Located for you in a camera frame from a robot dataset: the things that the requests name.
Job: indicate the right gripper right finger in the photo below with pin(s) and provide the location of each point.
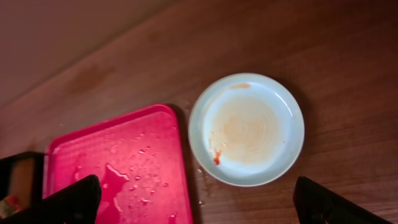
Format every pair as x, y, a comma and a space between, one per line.
316, 204

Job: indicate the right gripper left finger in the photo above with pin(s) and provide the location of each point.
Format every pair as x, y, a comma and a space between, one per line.
77, 203

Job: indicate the pale blue plate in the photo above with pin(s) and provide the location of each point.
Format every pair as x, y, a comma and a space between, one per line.
246, 130

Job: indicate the black tray with brown water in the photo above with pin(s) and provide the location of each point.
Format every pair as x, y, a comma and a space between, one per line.
21, 182

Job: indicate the red plastic tray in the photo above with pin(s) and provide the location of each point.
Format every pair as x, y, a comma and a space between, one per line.
138, 159

